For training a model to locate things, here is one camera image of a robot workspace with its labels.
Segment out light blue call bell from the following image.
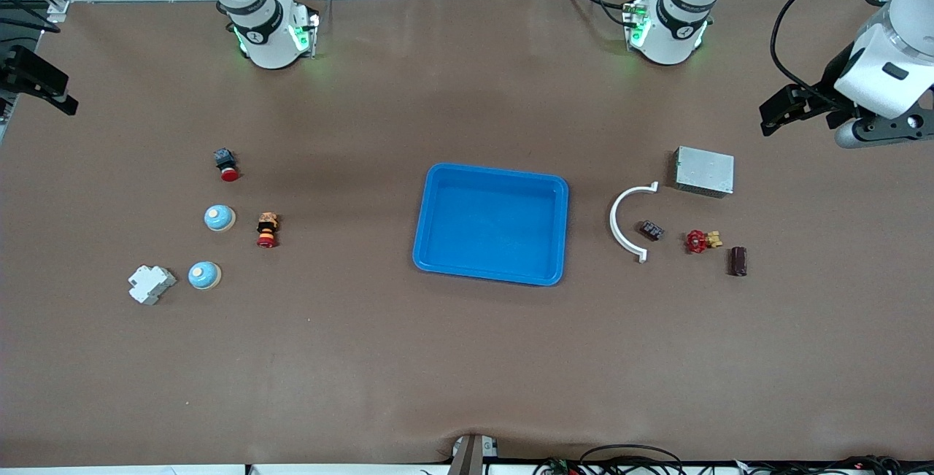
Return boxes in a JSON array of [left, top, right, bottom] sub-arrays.
[[204, 204, 236, 233], [188, 260, 222, 291]]

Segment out silver perforated metal box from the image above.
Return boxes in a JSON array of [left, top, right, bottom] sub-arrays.
[[674, 146, 735, 199]]

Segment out brass valve with red handwheel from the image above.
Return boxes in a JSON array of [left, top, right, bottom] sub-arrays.
[[685, 230, 724, 255]]

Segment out black red push button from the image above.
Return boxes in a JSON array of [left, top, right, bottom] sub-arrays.
[[214, 148, 241, 182]]

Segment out white circuit breaker block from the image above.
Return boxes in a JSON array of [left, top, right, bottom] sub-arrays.
[[128, 265, 177, 306]]

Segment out yellow red emergency stop button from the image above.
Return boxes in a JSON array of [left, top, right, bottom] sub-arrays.
[[256, 212, 281, 249]]

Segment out blue plastic tray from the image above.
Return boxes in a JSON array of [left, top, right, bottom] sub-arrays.
[[412, 163, 570, 287]]

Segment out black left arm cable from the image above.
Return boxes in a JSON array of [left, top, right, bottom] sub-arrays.
[[771, 0, 913, 108]]

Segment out white curved plastic bracket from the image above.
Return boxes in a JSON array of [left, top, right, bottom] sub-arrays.
[[609, 182, 660, 263]]

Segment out black table edge cables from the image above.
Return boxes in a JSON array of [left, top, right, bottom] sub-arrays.
[[536, 444, 934, 475]]

